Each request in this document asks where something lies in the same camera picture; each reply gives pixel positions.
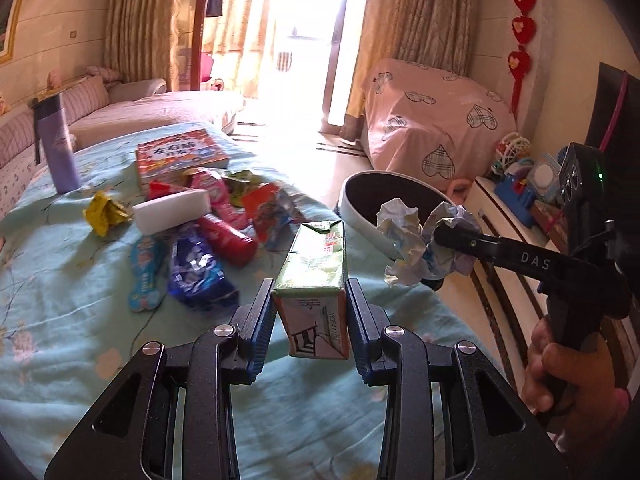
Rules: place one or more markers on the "green drink carton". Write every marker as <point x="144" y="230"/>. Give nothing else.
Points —
<point x="312" y="270"/>

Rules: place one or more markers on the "white cage ball toy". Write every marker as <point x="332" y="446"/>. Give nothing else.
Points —
<point x="511" y="147"/>

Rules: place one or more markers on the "red tube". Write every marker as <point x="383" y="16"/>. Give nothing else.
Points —
<point x="227" y="240"/>

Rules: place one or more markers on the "blue plastic toy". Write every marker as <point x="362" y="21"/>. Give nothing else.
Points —
<point x="515" y="195"/>

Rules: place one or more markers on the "framed wall picture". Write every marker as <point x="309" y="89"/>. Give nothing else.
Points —
<point x="10" y="25"/>

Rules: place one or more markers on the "white round trash bin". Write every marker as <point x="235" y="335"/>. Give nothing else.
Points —
<point x="365" y="195"/>

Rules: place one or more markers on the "blue snack packet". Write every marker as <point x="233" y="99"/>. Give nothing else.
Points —
<point x="197" y="270"/>

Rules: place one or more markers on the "light blue bone-shaped packet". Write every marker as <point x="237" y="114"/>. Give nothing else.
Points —
<point x="145" y="275"/>

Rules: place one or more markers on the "pink drink bottle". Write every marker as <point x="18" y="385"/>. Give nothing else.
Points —
<point x="220" y="200"/>

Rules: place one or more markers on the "red children's book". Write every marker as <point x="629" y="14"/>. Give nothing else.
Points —
<point x="175" y="152"/>

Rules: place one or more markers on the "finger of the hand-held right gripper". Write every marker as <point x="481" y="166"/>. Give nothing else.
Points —
<point x="465" y="242"/>

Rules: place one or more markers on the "striped pink cushion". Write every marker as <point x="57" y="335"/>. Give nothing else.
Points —
<point x="87" y="97"/>

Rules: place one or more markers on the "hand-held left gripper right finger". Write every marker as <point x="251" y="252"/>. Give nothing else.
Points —
<point x="357" y="332"/>

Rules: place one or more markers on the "yellow crumpled wrapper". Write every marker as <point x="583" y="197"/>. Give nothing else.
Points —
<point x="102" y="212"/>

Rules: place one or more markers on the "red cartoon snack packet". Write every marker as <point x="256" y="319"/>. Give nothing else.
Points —
<point x="267" y="210"/>

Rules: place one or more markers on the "white paper ball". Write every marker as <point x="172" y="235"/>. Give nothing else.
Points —
<point x="405" y="240"/>

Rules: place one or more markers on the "white rectangular block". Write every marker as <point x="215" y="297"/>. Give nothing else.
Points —
<point x="170" y="210"/>

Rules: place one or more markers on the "beige patterned curtain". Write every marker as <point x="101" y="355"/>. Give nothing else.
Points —
<point x="415" y="15"/>
<point x="142" y="20"/>

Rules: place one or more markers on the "purple bottle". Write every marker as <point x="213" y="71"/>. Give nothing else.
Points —
<point x="60" y="150"/>

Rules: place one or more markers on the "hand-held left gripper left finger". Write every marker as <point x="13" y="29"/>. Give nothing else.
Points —
<point x="260" y="340"/>

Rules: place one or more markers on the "white tv cabinet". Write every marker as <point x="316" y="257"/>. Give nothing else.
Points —
<point x="505" y="245"/>

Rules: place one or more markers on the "green crumpled wrapper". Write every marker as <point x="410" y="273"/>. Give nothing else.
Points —
<point x="240" y="182"/>

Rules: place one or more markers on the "small pink pillow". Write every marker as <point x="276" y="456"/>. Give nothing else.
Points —
<point x="102" y="74"/>

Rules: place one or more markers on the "pink sofa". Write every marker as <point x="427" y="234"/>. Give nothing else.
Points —
<point x="150" y="110"/>

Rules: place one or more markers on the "person's right hand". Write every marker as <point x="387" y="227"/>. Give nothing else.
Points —
<point x="592" y="390"/>

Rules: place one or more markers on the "red heart hanging decoration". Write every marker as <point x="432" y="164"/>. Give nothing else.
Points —
<point x="522" y="25"/>

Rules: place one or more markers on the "light blue floral tablecloth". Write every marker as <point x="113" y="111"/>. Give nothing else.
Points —
<point x="75" y="335"/>

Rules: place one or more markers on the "wooden arch frame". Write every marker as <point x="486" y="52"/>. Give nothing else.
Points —
<point x="200" y="20"/>

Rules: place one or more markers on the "pink heart-print cover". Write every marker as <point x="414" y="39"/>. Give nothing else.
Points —
<point x="430" y="110"/>

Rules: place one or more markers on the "light blue cube toy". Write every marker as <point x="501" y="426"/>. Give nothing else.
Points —
<point x="545" y="177"/>

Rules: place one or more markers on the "person's right forearm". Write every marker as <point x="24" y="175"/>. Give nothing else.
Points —
<point x="622" y="402"/>

